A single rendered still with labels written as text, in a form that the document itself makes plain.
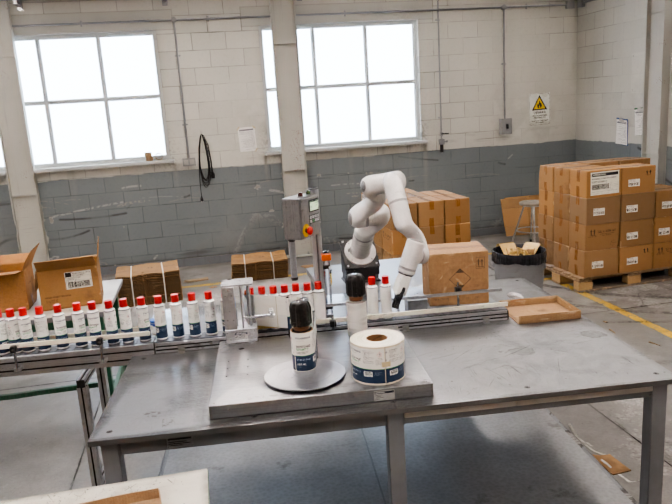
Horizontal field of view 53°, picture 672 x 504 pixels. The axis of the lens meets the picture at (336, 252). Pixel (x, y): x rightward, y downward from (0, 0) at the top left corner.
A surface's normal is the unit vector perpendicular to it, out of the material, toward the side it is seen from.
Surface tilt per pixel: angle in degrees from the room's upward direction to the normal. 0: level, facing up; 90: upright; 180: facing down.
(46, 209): 90
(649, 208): 90
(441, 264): 90
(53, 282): 91
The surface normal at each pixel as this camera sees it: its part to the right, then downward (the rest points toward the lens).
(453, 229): 0.19, 0.18
